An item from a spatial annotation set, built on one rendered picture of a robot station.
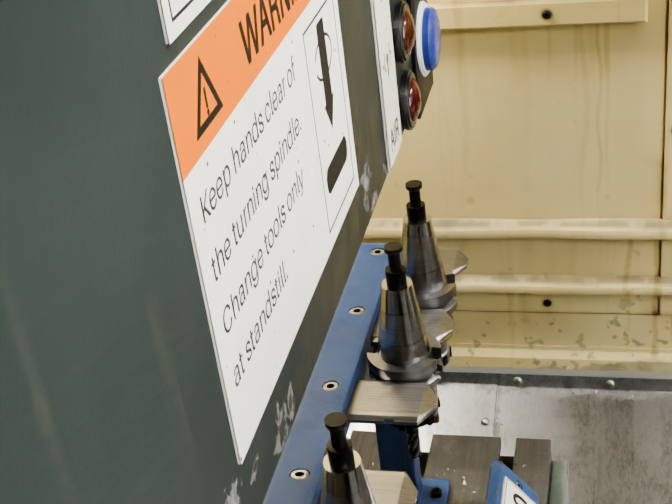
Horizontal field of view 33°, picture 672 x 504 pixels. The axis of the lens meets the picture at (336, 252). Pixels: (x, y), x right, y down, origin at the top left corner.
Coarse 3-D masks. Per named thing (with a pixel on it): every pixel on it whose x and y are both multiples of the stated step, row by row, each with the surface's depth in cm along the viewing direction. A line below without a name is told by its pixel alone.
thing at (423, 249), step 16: (416, 224) 101; (432, 224) 102; (416, 240) 102; (432, 240) 102; (400, 256) 104; (416, 256) 102; (432, 256) 103; (416, 272) 103; (432, 272) 103; (416, 288) 104; (432, 288) 104
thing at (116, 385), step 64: (0, 0) 18; (64, 0) 20; (128, 0) 22; (0, 64) 18; (64, 64) 20; (128, 64) 22; (0, 128) 18; (64, 128) 20; (128, 128) 22; (0, 192) 18; (64, 192) 20; (128, 192) 22; (0, 256) 18; (64, 256) 20; (128, 256) 22; (192, 256) 26; (0, 320) 18; (64, 320) 20; (128, 320) 22; (192, 320) 26; (320, 320) 37; (0, 384) 18; (64, 384) 20; (128, 384) 22; (192, 384) 26; (0, 448) 18; (64, 448) 20; (128, 448) 22; (192, 448) 26; (256, 448) 30
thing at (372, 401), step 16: (368, 384) 94; (384, 384) 94; (400, 384) 94; (416, 384) 94; (352, 400) 93; (368, 400) 92; (384, 400) 92; (400, 400) 92; (416, 400) 92; (432, 400) 92; (352, 416) 91; (368, 416) 91; (384, 416) 90; (400, 416) 90; (416, 416) 90
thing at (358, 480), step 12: (324, 468) 74; (348, 468) 74; (360, 468) 74; (324, 480) 75; (336, 480) 74; (348, 480) 74; (360, 480) 74; (324, 492) 75; (336, 492) 74; (348, 492) 74; (360, 492) 75
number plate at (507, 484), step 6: (504, 480) 120; (504, 486) 119; (510, 486) 120; (516, 486) 121; (504, 492) 119; (510, 492) 119; (516, 492) 120; (522, 492) 121; (504, 498) 118; (510, 498) 119; (516, 498) 120; (522, 498) 120; (528, 498) 121
